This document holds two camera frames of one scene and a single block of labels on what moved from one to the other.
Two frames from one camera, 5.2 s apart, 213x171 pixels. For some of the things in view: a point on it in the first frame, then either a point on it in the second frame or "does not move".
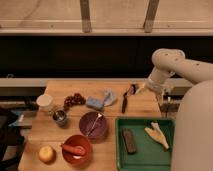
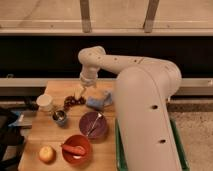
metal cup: [60, 117] does not move
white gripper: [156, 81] to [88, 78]
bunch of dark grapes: [75, 99] does not move
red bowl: [75, 141] does not move
